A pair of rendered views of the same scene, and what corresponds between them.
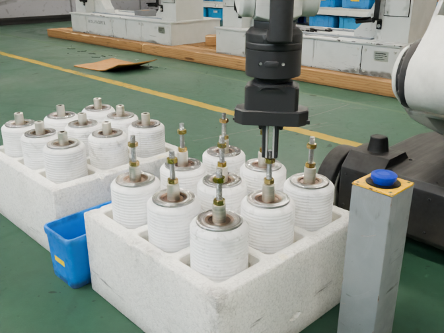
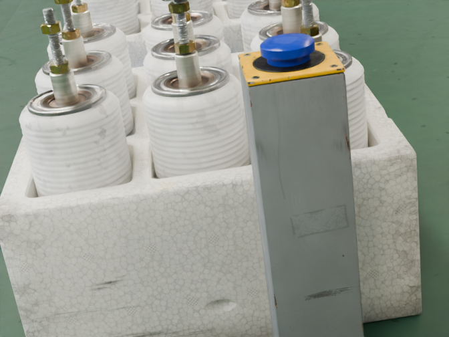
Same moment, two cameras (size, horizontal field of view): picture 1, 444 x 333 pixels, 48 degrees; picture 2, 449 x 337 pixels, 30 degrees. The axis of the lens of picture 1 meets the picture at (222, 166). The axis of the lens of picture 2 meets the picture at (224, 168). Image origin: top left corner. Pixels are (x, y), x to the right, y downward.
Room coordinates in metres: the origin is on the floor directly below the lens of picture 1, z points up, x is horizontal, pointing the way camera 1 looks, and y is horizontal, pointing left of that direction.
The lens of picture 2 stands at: (0.25, -0.61, 0.51)
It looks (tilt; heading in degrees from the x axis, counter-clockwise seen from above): 25 degrees down; 42
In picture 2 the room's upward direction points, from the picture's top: 8 degrees counter-clockwise
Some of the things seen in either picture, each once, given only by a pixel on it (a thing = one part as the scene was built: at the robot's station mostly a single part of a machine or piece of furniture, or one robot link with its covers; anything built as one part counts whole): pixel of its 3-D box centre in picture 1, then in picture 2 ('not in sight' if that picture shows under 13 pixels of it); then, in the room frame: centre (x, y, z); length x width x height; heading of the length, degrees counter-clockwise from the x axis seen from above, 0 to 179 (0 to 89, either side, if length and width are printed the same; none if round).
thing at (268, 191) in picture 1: (268, 192); (188, 69); (0.80, -0.08, 0.26); 0.02 x 0.02 x 0.03
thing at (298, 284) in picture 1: (221, 253); (206, 181); (0.88, 0.00, 0.09); 0.39 x 0.39 x 0.18; 44
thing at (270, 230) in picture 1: (266, 244); (203, 168); (0.80, -0.08, 0.16); 0.10 x 0.10 x 0.18
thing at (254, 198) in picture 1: (267, 199); (190, 82); (0.80, -0.08, 0.25); 0.08 x 0.08 x 0.01
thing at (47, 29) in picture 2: (219, 179); (51, 27); (0.72, 0.00, 0.32); 0.02 x 0.02 x 0.01; 73
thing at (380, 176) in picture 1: (383, 179); (288, 53); (0.72, -0.25, 0.32); 0.04 x 0.04 x 0.02
